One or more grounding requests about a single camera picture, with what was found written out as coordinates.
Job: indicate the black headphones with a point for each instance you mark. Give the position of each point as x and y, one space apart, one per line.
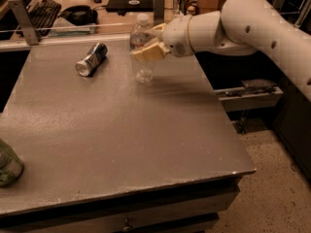
80 15

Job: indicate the metal bracket middle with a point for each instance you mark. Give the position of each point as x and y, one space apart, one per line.
158 11

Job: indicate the clear plastic water bottle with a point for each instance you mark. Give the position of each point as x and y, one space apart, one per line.
143 71

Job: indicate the metal bracket left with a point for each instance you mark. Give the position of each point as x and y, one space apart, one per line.
23 18

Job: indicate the black laptop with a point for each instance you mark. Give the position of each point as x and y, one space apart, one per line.
130 5

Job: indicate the grey table drawer front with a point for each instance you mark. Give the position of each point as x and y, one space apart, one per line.
176 210

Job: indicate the grey metal shelf rail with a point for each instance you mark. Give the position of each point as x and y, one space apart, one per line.
251 94

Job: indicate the silver blue redbull can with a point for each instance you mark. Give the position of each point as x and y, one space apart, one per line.
92 60

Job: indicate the black keyboard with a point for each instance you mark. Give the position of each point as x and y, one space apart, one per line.
43 15

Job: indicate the silver cans on desk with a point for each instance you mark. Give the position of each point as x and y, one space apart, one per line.
184 7

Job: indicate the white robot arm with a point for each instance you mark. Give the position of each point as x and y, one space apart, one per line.
240 27

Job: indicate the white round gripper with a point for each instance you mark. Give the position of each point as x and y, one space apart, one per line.
176 35

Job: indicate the green chip bag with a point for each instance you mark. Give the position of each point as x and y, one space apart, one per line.
11 167

